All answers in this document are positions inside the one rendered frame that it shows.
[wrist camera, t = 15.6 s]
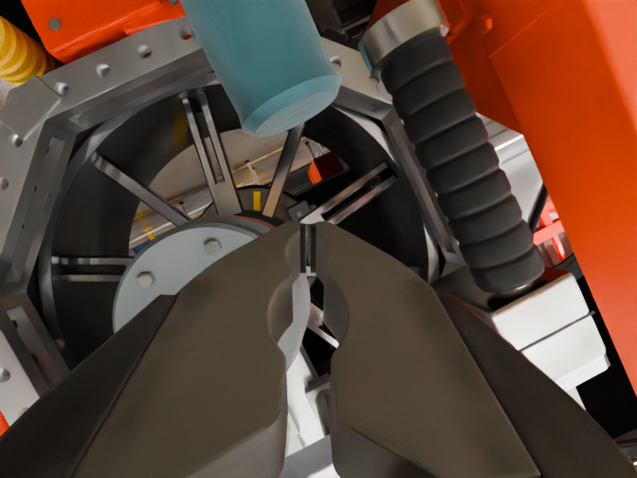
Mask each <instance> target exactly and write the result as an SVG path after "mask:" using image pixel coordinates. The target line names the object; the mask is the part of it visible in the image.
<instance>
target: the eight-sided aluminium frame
mask: <svg viewBox="0 0 637 478"><path fill-rule="evenodd" d="M188 34H191V37H190V39H188V40H183V38H184V37H185V36H186V35H188ZM320 39H321V41H322V43H323V45H324V47H325V50H326V52H327V54H328V57H329V59H330V62H331V64H332V66H333V68H334V69H335V71H336V72H337V74H338V75H339V76H340V78H341V79H342V80H341V85H340V88H339V90H338V93H337V97H336V98H335V99H334V101H333V102H334V103H337V104H340V105H342V106H345V107H348V108H350V109H353V110H355V111H357V112H360V113H363V114H365V115H368V116H371V117H373V118H376V119H379V120H381V121H382V123H383V125H384V127H385V129H386V131H387V134H388V136H389V138H390V140H391V143H392V146H393V148H394V150H395V152H396V153H397V155H398V157H399V160H400V162H401V164H402V166H403V168H404V170H405V173H406V175H407V177H408V179H409V182H410V184H411V187H412V188H413V190H414V192H415V194H416V196H417V199H418V201H419V203H420V205H421V207H422V209H423V211H424V214H425V216H426V218H427V220H428V222H429V225H430V227H431V229H432V231H433V233H434V235H435V237H436V240H437V242H438V244H439V246H440V248H441V250H442V252H443V254H444V256H445V258H446V264H445V267H444V270H443V273H442V276H441V278H442V277H444V276H446V275H447V274H449V273H451V272H453V271H454V270H456V269H458V268H460V267H463V266H465V265H467V263H466V262H465V261H464V257H463V255H462V254H461V252H460V250H459V242H458V241H457V240H456V239H455V238H454V237H453V234H452V232H451V230H450V228H449V226H448V224H447V223H448V219H447V217H446V216H444V215H443V213H442V210H441V208H440V206H439V204H438V202H437V194H436V193H435V192H434V191H433V190H432V189H431V187H430V185H429V183H428V180H427V178H426V173H427V172H426V170H425V169H424V168H423V167H421V165H420V162H419V160H418V158H417V156H416V154H415V153H414V152H415V147H414V145H413V144H412V143H410V140H409V138H408V136H407V134H406V132H405V130H404V122H403V121H402V120H401V119H399V118H398V115H397V113H396V111H395V109H394V107H393V105H392V96H391V95H390V94H389V93H387V90H386V88H385V86H384V84H383V83H382V81H381V78H380V76H371V74H370V72H369V70H368V68H367V66H366V64H365V62H364V60H363V58H362V56H361V54H360V52H359V51H357V50H354V49H352V48H349V47H346V46H343V45H341V44H338V43H336V42H333V41H330V40H328V39H325V38H323V37H320ZM211 71H213V68H212V66H211V64H210V63H209V60H208V58H207V56H206V54H205V53H204V51H203V49H202V47H201V46H200V44H199V42H198V40H197V38H196V36H195V34H194V32H193V30H192V28H191V25H190V23H189V21H188V19H187V16H184V17H180V18H176V19H172V20H169V21H165V22H161V23H159V24H156V25H153V26H150V27H148V28H145V29H143V30H141V31H139V32H137V33H134V34H132V35H130V36H128V37H126V38H123V39H121V40H119V41H117V42H115V43H113V44H111V45H109V46H106V47H103V48H101V49H99V50H97V51H95V52H92V53H90V54H88V55H86V56H84V57H81V58H80V59H78V60H76V61H73V62H71V63H69V64H66V65H63V66H61V67H59V68H57V69H55V70H52V71H50V72H48V73H46V74H45V75H42V76H40V77H37V76H35V75H33V76H32V77H31V78H30V79H29V80H28V81H27V82H26V83H24V84H21V85H19V86H17V87H15V88H12V89H11V90H10V91H9V93H8V96H7V99H6V102H5V105H4V108H3V109H2V110H1V111H0V411H1V412H2V414H3V416H4V417H5V418H6V420H7V422H8V423H9V426H11V425H12V424H13V423H14V422H15V421H16V420H17V419H18V418H19V417H20V416H21V415H22V414H23V413H24V412H25V411H26V410H27V409H28V408H29V407H30V406H31V405H32V404H33V403H35V402H36V401H37V400H38V399H39V398H40V397H41V396H42V395H43V394H45V393H46V392H47V391H48V390H49V389H50V388H51V387H53V386H54V385H55V384H56V383H57V382H58V381H60V380H61V379H62V378H63V377H64V376H66V375H67V374H68V373H69V372H70V370H69V368H68V367H67V365H66V363H65V361H64V359H63V357H62V355H61V353H60V352H59V350H58V348H57V346H56V344H55V343H54V341H53V339H52V338H51V337H50V335H49V333H48V331H47V329H46V327H45V325H44V323H43V322H42V320H41V318H40V316H39V314H38V313H37V311H36V309H35V307H34V306H33V304H32V302H31V300H30V298H29V297H28V295H27V285H28V282H29V279H30V276H31V273H32V270H33V268H34V265H35V262H36V259H37V256H38V253H39V250H40V246H41V244H42V241H43V238H44V235H45V232H46V227H47V224H48V221H49V218H50V215H51V213H52V210H53V207H54V204H55V200H56V197H57V194H58V191H59V189H60V186H61V183H62V180H63V177H64V172H65V169H66V166H67V163H68V160H69V158H70V154H71V151H72V148H73V145H74V142H75V139H76V136H77V134H78V133H80V132H82V131H84V130H86V129H88V128H90V127H93V126H95V125H97V124H99V123H101V122H103V121H106V120H109V119H110V118H112V117H114V116H116V115H119V114H121V113H123V112H125V111H127V110H129V109H132V108H134V107H136V106H138V105H140V104H142V103H144V102H146V101H149V100H151V99H153V98H155V97H158V96H160V95H162V94H164V93H166V92H168V91H171V90H173V89H175V88H176V87H178V86H180V85H182V84H185V83H188V82H190V81H192V80H194V79H197V78H199V77H201V76H203V75H205V74H207V73H210V72H211ZM21 140H23V143H22V145H20V144H21ZM48 148H49V151H48V153H46V152H47V149H48ZM8 183H9V186H7V185H8ZM35 187H37V188H36V191H35V192H34V190H35ZM23 224H24V229H23ZM10 263H11V265H10ZM17 324H18V325H17ZM35 356H36V357H37V358H36V357H35Z"/></svg>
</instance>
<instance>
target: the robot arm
mask: <svg viewBox="0 0 637 478"><path fill-rule="evenodd" d="M307 239H308V245H309V258H310V271H311V273H316V275H317V277H318V278H319V279H320V280H321V281H322V283H323V284H324V298H323V322H324V324H325V325H326V326H327V327H328V328H329V329H330V331H331V332H332V333H333V335H334V336H335V337H336V339H337V342H338V344H339V346H338V347H337V349H336V351H335V352H334V354H333V355H332V358H331V375H330V394H329V413H328V418H329V429H330V439H331V450H332V460H333V465H334V469H335V471H336V473H337V475H338V476H339V477H340V478H637V467H636V466H635V465H634V464H633V462H632V461H631V460H630V459H629V457H628V456H627V455H626V454H625V453H624V451H623V450H622V449H621V448H620V447H619V446H618V445H617V443H616V442H615V441H614V440H613V439H612V438H611V437H610V436H609V434H608V433H607V432H606V431H605V430H604V429H603V428H602V427H601V426H600V425H599V424H598V423H597V422H596V421H595V420H594V418H593V417H592V416H591V415H590V414H589V413H588V412H587V411H586V410H585V409H584V408H583V407H582V406H580V405H579V404H578V403H577V402H576V401H575V400H574V399H573V398H572V397H571V396H570V395H569V394H568V393H567V392H566V391H565V390H563V389H562V388H561V387H560V386H559V385H558V384H557V383H555V382H554V381H553V380H552V379H551V378H550V377H548V376H547V375H546V374H545V373H544V372H543V371H542V370H540V369H539V368H538V367H537V366H536V365H535V364H534V363H533V362H532V361H531V360H529V359H528V358H527V357H525V356H524V355H523V354H522V353H521V352H520V351H519V350H518V349H517V348H516V347H515V346H513V345H512V344H511V343H510V342H509V341H508V340H506V339H505V338H504V337H503V336H502V335H501V334H499V333H498V332H497V331H496V330H495V329H494V328H493V327H491V326H490V325H489V324H488V323H487V322H485V321H484V320H483V319H482V318H481V317H480V316H478V315H477V314H476V313H475V312H474V311H473V310H472V309H470V308H469V307H468V306H467V305H466V304H465V303H463V302H462V301H461V300H460V299H459V298H458V297H456V296H455V295H454V294H439V293H438V292H437V291H436V290H434V289H433V288H432V287H431V286H430V285H429V284H428V283H426V282H425V281H424V280H423V279H422V278H421V277H419V276H418V275H417V274H416V273H414V272H413V271H412V270H411V269H409V268H408V267H406V266H405V265H404V264H402V263H401V262H399V261H398V260H396V259H395V258H393V257H392V256H390V255H389V254H388V253H386V252H384V251H382V250H381V249H379V248H376V247H374V246H372V245H371V244H369V243H367V242H365V241H363V240H362V239H360V238H358V237H356V236H354V235H352V234H351V233H349V232H348V231H346V230H343V229H342V228H340V227H338V226H336V225H334V224H333V223H331V222H328V221H318V222H315V223H313V224H303V223H302V222H299V221H288V222H285V223H283V224H281V225H280V226H278V227H276V228H275V229H273V230H270V231H269V232H267V233H265V234H263V235H261V236H259V237H258V238H256V239H254V240H252V241H250V242H248V243H246V244H245V245H243V246H241V247H239V248H237V249H235V250H233V251H232V252H230V253H228V254H227V255H225V256H223V257H222V258H220V259H219V260H217V261H216V262H214V263H213V264H211V265H210V266H209V267H207V268H205V269H204V270H203V271H202V272H200V273H199V274H198V275H196V276H195V277H194V278H193V279H192V280H190V281H189V282H188V283H187V284H186V285H184V286H183V287H182V288H181V289H180V290H179V291H178V292H177V293H175V294H174V295H162V294H160V295H159V296H158V297H156V298H155V299H154V300H153V301H152V302H151V303H149V304H148V305H147V306H146V307H145V308H143V309H142V310H141V311H140V312H139V313H138V314H136V315H135V316H134V317H133V318H132V319H130V320H129V321H128V322H127V323H126V324H124V325H123V326H122V327H121V328H120V329H119V330H118V331H117V332H116V333H115V334H114V335H113V336H111V337H110V338H109V339H108V340H107V341H105V342H104V343H103V344H102V345H101V346H100V347H98V348H97V349H96V350H95V351H94V352H93V353H91V354H90V355H89V356H88V357H87V358H85V359H84V360H83V361H82V362H81V363H80V364H78V365H77V366H76V367H75V368H74V369H73V370H71V371H70V372H69V373H68V374H67V375H66V376H64V377H63V378H62V379H61V380H60V381H58V382H57V383H56V384H55V385H54V386H53V387H51V388H50V389H49V390H48V391H47V392H46V393H45V394H43V395H42V396H41V397H40V398H39V399H38V400H37V401H36V402H35V403H33V404H32V405H31V406H30V407H29V408H28V409H27V410H26V411H25V412H24V413H23V414H22V415H21V416H20V417H19V418H18V419H17V420H16V421H15V422H14V423H13V424H12V425H11V426H10V427H9V428H8V429H7V430H6V431H5V432H4V433H3V434H2V435H1V436H0V478H278V477H279V476H280V474H281V472H282V469H283V465H284V458H285V447H286V436H287V424H288V402H287V376H286V358H285V355H284V353H283V351H282V350H281V348H280V347H279V345H278V342H279V340H280V339H281V337H282V335H283V333H284V332H285V331H286V330H287V329H288V328H289V326H290V325H291V324H292V322H293V289H292V284H293V283H294V282H295V281H296V280H297V279H298V278H299V276H300V274H301V273H305V269H306V254H307Z"/></svg>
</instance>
